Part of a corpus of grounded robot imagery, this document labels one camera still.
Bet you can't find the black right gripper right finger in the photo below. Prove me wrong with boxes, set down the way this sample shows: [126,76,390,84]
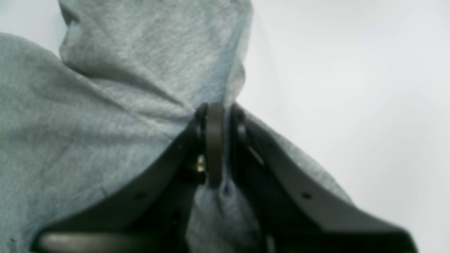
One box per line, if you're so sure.
[230,104,417,253]

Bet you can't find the grey printed T-shirt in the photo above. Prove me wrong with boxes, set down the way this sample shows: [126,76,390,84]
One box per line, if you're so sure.
[0,0,352,253]

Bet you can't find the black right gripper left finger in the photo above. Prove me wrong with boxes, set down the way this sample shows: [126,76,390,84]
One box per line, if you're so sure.
[32,103,224,253]

